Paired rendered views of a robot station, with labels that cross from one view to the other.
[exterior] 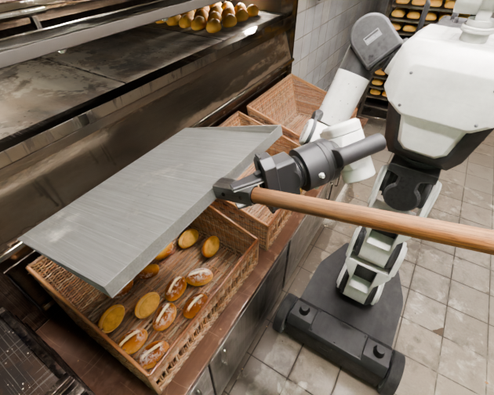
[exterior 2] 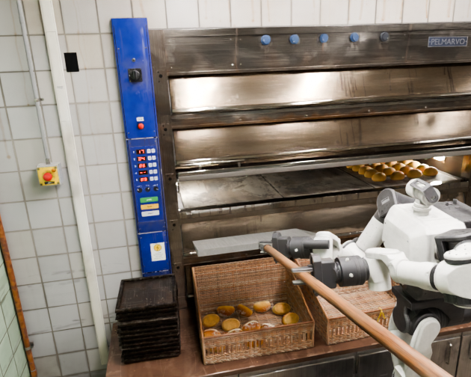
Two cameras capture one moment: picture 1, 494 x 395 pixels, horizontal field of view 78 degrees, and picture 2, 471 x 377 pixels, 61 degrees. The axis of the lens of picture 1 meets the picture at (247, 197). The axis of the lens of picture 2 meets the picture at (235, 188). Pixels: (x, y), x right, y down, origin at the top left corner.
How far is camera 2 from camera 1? 1.25 m
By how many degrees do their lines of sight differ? 47
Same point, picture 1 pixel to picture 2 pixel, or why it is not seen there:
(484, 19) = (417, 203)
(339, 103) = (365, 235)
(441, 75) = (392, 227)
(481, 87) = (404, 237)
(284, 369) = not seen: outside the picture
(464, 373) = not seen: outside the picture
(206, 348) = (241, 363)
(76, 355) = (185, 328)
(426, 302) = not seen: outside the picture
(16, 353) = (167, 289)
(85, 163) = (241, 230)
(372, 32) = (386, 198)
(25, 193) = (208, 232)
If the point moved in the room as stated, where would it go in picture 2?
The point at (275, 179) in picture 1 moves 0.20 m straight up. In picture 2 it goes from (276, 243) to (276, 196)
